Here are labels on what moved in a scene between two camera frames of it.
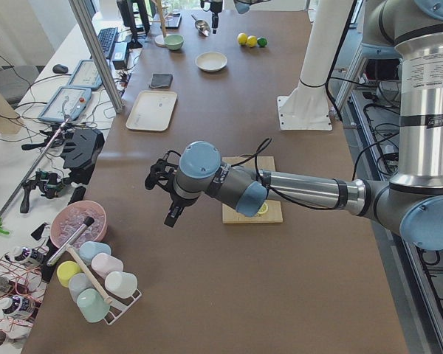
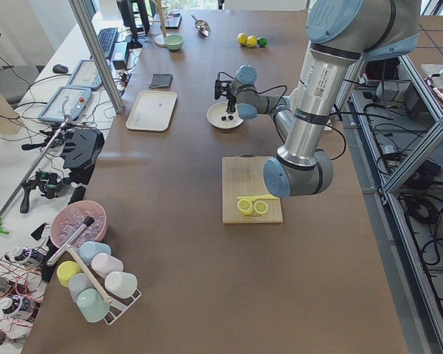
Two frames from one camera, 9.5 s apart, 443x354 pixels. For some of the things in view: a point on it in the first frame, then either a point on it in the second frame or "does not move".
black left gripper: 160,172 -> 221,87
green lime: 261,42 does not move
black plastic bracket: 82,147 does not move
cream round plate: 210,61 -> 215,113
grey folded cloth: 161,81 does not move
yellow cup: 66,270 does not move
